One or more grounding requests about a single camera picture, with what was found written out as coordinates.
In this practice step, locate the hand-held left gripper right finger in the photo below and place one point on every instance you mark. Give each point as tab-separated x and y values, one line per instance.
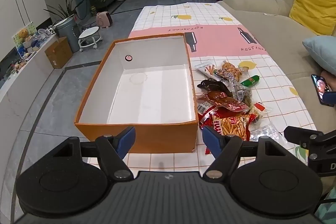
212	141

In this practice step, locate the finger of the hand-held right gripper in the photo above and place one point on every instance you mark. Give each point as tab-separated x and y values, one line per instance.
302	136

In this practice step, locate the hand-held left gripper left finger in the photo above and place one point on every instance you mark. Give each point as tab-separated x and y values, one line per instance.
127	141

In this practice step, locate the red stick snack bag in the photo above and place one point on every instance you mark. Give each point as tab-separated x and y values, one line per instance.
231	125

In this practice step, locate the clear packet of brown snacks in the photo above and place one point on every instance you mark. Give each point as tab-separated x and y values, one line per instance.
265	132

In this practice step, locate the red foil snack packet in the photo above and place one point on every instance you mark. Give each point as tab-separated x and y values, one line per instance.
223	100

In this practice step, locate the orange cardboard box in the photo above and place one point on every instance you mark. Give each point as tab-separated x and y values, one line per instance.
147	95

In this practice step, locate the small red white snack packet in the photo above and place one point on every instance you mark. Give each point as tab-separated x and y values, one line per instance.
260	106

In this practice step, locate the dark brown snack packet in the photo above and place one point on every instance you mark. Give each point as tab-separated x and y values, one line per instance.
212	86

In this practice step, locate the white carrot-print snack packet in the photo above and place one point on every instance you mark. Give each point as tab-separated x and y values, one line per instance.
206	69

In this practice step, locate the orange fried snack packet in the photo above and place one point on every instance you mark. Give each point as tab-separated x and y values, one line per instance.
231	69

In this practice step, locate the teal striped clothing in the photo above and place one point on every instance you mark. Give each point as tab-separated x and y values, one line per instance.
326	211

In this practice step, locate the dark blue holder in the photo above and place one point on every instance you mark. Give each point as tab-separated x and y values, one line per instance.
330	99

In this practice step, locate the smartphone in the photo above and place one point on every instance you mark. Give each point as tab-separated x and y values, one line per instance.
319	87

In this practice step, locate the green sausage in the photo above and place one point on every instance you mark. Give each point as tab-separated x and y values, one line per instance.
250	80

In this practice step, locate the light blue pillow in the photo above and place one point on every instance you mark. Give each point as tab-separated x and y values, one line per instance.
321	53

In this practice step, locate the brown cardboard carton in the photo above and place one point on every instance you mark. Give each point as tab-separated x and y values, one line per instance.
59	53

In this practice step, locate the pink white printed tablecloth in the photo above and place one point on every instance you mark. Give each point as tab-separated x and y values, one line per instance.
210	29

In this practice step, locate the white rolling stool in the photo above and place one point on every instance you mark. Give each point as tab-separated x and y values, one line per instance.
89	32

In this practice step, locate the grey plant pot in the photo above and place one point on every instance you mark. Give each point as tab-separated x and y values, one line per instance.
67	35

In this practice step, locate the white tv console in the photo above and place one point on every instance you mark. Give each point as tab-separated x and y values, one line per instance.
15	90

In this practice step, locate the pink heater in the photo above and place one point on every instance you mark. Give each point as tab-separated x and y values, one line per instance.
103	19

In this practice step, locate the yellow pillow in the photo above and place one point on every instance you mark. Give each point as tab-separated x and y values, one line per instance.
312	6

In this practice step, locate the beige sofa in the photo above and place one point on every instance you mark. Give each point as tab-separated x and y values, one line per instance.
262	8

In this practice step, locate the row of small figurines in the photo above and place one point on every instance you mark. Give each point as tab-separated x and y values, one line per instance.
39	39

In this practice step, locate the potted long-leaf plant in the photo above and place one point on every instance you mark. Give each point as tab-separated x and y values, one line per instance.
65	10

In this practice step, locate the plush toy picture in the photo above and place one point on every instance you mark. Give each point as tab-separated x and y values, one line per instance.
23	36

